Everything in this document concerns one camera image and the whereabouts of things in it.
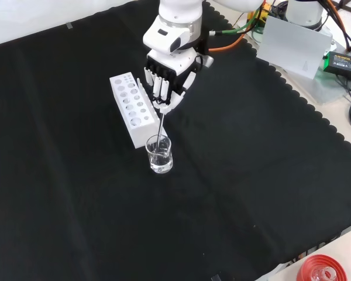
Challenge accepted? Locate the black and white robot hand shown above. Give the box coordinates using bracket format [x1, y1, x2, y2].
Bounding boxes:
[143, 49, 198, 116]

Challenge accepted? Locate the clear glass rod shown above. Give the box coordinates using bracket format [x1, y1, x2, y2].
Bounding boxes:
[154, 112, 167, 155]

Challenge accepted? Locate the white test tube rack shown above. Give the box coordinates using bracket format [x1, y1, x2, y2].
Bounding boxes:
[109, 72, 168, 149]

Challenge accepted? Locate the small clear glass beaker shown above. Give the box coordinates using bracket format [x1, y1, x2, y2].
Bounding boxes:
[145, 134, 174, 174]

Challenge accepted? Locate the yellow stop button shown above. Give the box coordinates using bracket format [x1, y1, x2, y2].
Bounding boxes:
[251, 2, 270, 28]

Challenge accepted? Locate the pale board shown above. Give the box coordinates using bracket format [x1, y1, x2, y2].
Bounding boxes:
[256, 14, 334, 81]

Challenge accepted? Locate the black bench cloth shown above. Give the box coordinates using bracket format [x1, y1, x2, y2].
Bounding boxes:
[0, 0, 351, 281]

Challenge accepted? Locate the black power adapter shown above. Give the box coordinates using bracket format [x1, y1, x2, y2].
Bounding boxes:
[322, 51, 351, 83]

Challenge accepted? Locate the red ribbed round disc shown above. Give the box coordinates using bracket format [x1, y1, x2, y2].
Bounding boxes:
[296, 253, 349, 281]

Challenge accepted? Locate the small clear glass piece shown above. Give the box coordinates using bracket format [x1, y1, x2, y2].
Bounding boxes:
[311, 269, 339, 281]

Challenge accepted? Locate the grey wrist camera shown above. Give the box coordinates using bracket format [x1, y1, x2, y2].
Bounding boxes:
[194, 52, 215, 69]

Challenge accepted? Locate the orange cable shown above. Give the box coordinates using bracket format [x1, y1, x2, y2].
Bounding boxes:
[209, 32, 248, 54]

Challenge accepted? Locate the green cable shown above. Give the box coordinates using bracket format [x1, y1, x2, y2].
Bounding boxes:
[209, 11, 266, 37]

